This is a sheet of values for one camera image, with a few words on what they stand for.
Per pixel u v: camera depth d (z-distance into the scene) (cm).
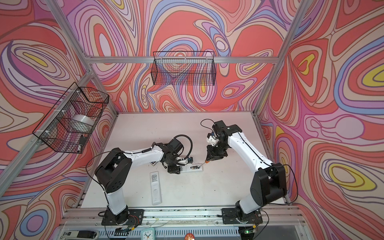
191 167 88
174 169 80
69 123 69
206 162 80
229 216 73
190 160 80
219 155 70
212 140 77
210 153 69
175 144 76
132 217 73
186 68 96
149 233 68
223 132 59
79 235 66
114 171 48
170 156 70
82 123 70
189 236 69
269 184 43
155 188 82
